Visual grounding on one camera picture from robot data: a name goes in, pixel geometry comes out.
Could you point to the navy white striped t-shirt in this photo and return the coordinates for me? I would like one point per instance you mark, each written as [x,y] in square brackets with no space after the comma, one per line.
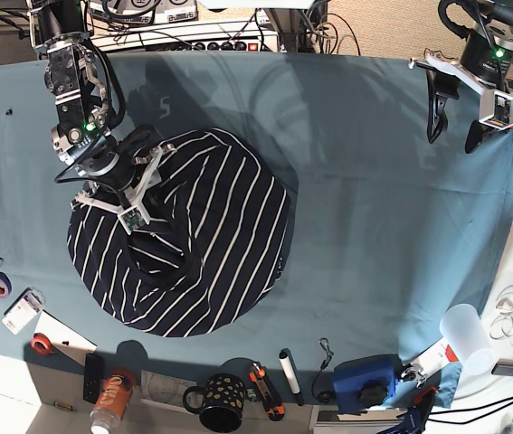
[210,252]

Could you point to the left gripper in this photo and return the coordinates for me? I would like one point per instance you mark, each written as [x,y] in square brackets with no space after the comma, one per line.
[489,65]

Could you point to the white paper sheet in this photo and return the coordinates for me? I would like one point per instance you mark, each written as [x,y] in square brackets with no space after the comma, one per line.
[61,335]

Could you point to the orange black utility knife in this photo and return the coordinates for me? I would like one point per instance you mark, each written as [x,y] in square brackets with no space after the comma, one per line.
[270,398]

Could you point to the red tape roll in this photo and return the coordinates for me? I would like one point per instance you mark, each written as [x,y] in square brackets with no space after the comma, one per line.
[41,344]

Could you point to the black remote control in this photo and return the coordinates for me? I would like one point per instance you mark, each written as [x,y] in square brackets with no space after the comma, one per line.
[92,376]

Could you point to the white packaged card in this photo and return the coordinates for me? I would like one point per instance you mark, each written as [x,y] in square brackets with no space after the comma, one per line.
[25,308]

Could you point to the white red card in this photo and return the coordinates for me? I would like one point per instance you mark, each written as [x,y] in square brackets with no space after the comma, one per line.
[430,361]

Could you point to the purple tape roll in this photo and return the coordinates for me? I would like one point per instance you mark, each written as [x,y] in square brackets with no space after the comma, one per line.
[5,285]

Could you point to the black mug with yellow leaves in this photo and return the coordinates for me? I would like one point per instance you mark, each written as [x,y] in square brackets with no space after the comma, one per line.
[220,404]

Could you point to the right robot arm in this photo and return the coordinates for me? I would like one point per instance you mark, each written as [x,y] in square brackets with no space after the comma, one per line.
[89,102]

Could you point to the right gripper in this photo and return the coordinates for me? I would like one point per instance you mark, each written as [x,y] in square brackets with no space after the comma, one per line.
[119,165]

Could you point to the white black marker pen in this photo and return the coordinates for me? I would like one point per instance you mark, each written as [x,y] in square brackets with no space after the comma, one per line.
[289,371]

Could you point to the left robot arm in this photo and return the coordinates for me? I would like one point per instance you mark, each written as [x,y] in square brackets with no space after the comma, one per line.
[487,29]

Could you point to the teal table cloth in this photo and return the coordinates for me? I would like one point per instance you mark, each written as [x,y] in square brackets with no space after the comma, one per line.
[387,231]

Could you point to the orange drink bottle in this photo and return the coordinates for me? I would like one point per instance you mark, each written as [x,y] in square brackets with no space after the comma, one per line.
[113,400]

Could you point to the translucent plastic cup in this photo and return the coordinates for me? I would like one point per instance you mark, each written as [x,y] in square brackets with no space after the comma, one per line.
[466,336]

